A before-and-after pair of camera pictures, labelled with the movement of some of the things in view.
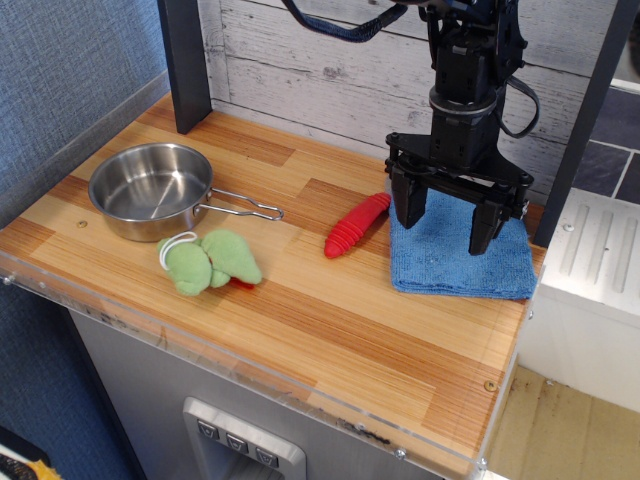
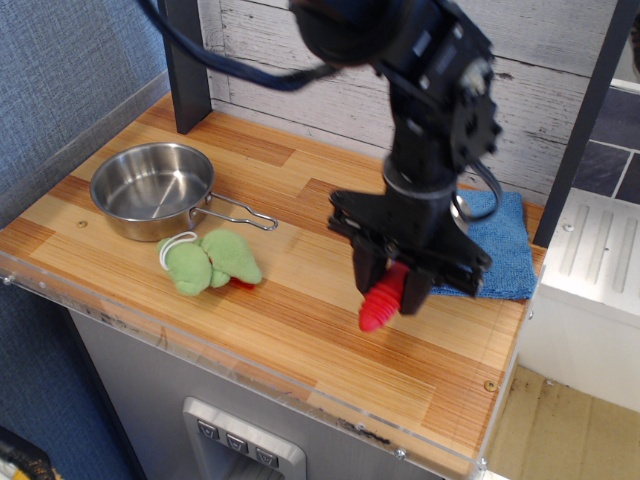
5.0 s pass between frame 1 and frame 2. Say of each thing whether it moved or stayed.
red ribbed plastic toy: moved
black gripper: moved
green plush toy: stayed
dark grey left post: stayed
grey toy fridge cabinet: stayed
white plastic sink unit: stayed
